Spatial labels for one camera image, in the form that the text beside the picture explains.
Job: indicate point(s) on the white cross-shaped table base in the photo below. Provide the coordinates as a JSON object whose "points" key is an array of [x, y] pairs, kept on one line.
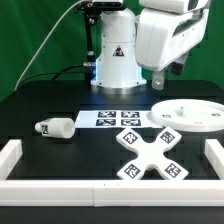
{"points": [[150, 155]]}

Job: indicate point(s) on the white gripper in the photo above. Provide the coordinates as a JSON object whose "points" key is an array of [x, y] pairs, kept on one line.
{"points": [[163, 38]]}

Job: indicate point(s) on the white U-shaped fence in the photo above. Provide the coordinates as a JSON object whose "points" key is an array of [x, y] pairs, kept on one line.
{"points": [[101, 193]]}

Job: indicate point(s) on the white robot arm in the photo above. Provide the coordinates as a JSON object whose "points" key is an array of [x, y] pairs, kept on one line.
{"points": [[117, 70]]}

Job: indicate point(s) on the white sheet with markers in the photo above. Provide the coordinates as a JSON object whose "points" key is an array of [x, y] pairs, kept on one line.
{"points": [[114, 119]]}

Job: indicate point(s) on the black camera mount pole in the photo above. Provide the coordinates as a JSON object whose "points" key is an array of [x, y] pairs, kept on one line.
{"points": [[90, 15]]}

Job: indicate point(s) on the white round table top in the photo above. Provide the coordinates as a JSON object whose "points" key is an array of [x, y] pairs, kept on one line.
{"points": [[191, 115]]}

